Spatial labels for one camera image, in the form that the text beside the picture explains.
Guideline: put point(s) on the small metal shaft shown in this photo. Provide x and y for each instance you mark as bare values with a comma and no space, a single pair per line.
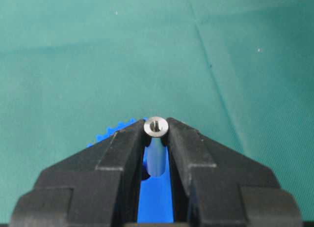
156,128

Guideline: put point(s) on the blue plastic gear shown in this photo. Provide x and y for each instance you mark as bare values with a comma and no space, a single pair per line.
139,198

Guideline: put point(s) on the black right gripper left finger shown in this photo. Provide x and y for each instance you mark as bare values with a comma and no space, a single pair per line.
97,187

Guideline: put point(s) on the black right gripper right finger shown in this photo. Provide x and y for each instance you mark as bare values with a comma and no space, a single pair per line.
215,186

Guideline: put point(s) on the green table cloth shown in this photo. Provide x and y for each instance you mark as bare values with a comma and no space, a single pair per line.
239,71

